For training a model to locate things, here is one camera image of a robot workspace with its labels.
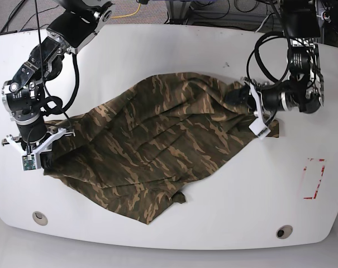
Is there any yellow cable on floor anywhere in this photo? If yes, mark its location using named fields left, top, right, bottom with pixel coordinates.
left=111, top=1, right=143, bottom=20

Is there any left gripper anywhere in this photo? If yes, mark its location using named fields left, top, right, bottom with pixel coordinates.
left=224, top=77, right=282, bottom=123

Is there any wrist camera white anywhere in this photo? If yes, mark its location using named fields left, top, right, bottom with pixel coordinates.
left=249, top=117, right=271, bottom=140
left=21, top=153, right=42, bottom=171

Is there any red tape rectangle marking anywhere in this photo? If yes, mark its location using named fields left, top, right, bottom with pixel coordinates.
left=299, top=158, right=326, bottom=200

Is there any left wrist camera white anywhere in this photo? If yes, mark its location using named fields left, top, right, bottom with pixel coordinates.
left=249, top=117, right=271, bottom=140

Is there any left table cable grommet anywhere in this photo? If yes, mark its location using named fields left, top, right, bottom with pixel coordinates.
left=32, top=212, right=48, bottom=226

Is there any right table cable grommet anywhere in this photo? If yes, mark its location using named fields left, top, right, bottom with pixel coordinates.
left=276, top=225, right=293, bottom=240

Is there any white cable on floor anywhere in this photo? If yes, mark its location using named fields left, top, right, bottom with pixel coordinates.
left=254, top=13, right=273, bottom=33

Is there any camouflage t-shirt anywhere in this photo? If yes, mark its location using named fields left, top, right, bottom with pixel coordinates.
left=42, top=71, right=281, bottom=226

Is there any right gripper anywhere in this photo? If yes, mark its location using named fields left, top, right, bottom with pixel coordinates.
left=1, top=119, right=75, bottom=170

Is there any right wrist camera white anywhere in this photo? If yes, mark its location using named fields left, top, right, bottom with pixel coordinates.
left=21, top=153, right=42, bottom=171

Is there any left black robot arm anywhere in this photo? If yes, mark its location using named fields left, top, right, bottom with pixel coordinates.
left=225, top=1, right=324, bottom=124

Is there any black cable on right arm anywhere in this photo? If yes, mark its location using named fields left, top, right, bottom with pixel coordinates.
left=34, top=0, right=80, bottom=132

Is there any table cable grommet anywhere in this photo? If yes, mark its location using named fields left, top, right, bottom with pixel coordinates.
left=32, top=212, right=48, bottom=226
left=276, top=225, right=293, bottom=240

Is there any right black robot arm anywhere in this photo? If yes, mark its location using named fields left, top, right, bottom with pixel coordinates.
left=2, top=1, right=115, bottom=171

